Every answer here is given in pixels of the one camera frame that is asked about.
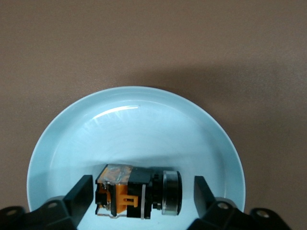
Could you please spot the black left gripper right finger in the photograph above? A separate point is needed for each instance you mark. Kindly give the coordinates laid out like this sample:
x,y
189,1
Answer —
x,y
204,198

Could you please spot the orange push-button switch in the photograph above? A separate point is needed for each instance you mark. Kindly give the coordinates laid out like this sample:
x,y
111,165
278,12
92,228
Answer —
x,y
134,191

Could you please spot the light blue round plate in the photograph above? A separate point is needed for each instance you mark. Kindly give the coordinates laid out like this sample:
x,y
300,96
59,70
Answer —
x,y
144,134

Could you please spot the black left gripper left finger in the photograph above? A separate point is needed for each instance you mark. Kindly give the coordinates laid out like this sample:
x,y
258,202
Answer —
x,y
76,198

